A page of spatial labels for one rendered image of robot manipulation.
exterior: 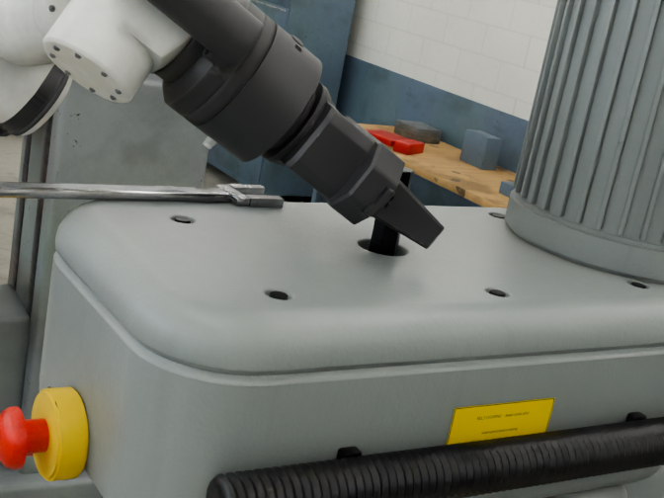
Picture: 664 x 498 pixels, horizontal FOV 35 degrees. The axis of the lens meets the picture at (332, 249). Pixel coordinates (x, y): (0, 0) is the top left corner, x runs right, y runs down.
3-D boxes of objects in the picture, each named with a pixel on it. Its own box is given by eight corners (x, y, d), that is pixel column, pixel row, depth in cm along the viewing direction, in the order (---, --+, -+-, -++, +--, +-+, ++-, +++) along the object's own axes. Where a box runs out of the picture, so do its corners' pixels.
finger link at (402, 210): (418, 252, 77) (356, 204, 75) (447, 218, 77) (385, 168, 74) (425, 260, 75) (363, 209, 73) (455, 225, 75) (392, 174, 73)
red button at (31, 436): (2, 483, 67) (9, 426, 66) (-14, 452, 70) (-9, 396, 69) (54, 476, 69) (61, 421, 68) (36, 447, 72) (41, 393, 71)
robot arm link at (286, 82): (297, 206, 83) (176, 113, 78) (376, 109, 82) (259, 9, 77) (339, 260, 71) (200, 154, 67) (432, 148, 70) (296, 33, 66)
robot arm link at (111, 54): (164, 154, 74) (26, 51, 70) (243, 34, 77) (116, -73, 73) (227, 140, 64) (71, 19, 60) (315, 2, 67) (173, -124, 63)
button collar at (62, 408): (52, 499, 68) (63, 414, 66) (26, 454, 73) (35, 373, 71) (83, 495, 69) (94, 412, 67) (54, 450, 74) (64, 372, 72)
